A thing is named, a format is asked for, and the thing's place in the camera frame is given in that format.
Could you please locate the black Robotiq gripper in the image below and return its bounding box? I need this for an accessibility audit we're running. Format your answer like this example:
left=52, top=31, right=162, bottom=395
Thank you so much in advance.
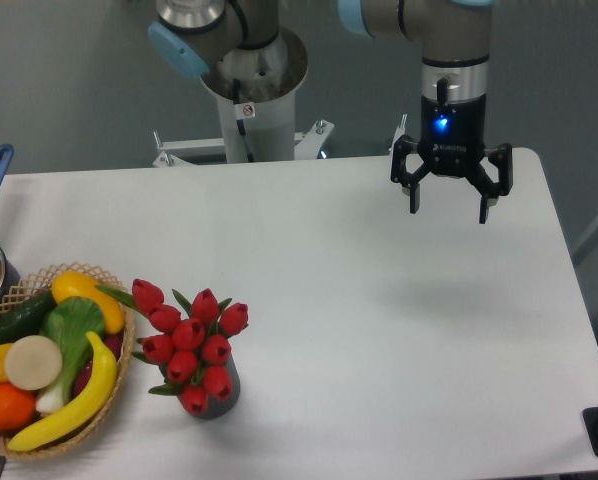
left=390, top=95, right=513, bottom=224

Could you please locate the dark red vegetable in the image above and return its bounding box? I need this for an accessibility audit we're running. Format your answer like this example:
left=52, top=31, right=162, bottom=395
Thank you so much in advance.
left=72, top=333, right=123, bottom=398

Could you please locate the green bok choy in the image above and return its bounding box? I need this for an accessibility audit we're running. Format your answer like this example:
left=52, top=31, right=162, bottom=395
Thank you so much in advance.
left=36, top=296, right=105, bottom=416

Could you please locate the dark grey ribbed vase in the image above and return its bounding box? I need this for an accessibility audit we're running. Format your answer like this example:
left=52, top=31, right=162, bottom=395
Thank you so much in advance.
left=178, top=356, right=241, bottom=420

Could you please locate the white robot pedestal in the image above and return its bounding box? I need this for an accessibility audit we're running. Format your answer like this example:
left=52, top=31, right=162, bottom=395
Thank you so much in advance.
left=148, top=18, right=334, bottom=163

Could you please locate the green cucumber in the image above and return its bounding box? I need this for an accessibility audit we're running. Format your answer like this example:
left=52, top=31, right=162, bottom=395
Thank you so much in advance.
left=0, top=291, right=56, bottom=345

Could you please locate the beige round slice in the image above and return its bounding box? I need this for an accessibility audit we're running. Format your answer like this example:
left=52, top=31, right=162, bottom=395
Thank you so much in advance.
left=4, top=335, right=63, bottom=391

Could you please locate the orange fruit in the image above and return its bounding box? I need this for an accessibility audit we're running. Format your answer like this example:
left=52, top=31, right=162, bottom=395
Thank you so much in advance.
left=0, top=383, right=36, bottom=432

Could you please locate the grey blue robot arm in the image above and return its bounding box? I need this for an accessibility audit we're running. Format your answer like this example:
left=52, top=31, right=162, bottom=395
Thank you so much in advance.
left=148, top=1, right=513, bottom=218

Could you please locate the woven wicker basket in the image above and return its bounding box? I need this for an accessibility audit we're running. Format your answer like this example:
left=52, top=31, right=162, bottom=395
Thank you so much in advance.
left=0, top=262, right=135, bottom=461

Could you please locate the yellow banana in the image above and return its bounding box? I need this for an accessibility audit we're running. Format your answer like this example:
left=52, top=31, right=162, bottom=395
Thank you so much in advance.
left=7, top=331, right=117, bottom=452

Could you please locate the red tulip bouquet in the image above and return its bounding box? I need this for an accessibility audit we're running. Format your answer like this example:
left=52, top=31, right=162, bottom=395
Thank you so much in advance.
left=98, top=279, right=249, bottom=401

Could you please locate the yellow squash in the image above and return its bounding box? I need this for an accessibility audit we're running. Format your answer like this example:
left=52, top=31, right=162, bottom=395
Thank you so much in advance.
left=51, top=271, right=126, bottom=335

